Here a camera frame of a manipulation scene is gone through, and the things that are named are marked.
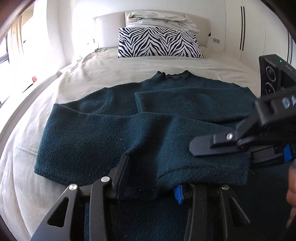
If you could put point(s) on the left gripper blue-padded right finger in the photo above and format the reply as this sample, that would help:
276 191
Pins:
182 192

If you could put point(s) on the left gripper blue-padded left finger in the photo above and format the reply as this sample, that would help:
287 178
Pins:
118 178

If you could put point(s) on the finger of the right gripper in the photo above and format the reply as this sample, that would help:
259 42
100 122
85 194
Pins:
218 144
269 156

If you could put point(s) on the dark teal knit sweater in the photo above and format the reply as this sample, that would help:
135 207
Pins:
153 123

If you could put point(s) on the person's right hand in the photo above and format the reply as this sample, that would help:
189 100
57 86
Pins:
291 193

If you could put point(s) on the beige bed sheet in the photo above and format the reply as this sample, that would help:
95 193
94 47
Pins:
25 196

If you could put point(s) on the zebra print pillow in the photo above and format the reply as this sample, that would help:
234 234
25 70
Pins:
157 41

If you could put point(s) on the crumpled white duvet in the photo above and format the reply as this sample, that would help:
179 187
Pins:
153 18

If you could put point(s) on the dark framed window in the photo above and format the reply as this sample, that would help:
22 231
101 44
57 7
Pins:
5 72

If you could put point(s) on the beige roman blind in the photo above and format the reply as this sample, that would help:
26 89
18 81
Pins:
14 40

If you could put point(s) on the white wardrobe with black handles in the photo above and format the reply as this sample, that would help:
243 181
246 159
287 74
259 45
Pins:
252 30

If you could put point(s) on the wall power socket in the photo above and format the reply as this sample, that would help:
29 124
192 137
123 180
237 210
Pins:
216 40

